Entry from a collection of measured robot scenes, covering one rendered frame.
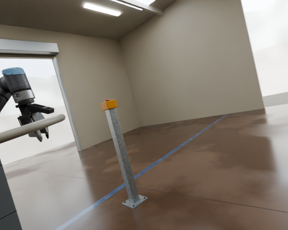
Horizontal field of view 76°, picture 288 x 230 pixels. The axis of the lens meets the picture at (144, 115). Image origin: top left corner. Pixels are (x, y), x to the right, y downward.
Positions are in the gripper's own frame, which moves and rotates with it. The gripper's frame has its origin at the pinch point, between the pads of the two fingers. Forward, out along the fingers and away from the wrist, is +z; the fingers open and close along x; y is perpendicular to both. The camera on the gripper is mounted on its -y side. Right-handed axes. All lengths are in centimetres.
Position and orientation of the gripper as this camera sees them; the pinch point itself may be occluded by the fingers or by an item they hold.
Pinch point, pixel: (45, 137)
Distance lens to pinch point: 106.6
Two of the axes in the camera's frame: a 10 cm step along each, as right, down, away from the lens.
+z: 3.1, 9.4, 1.3
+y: -9.4, 2.9, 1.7
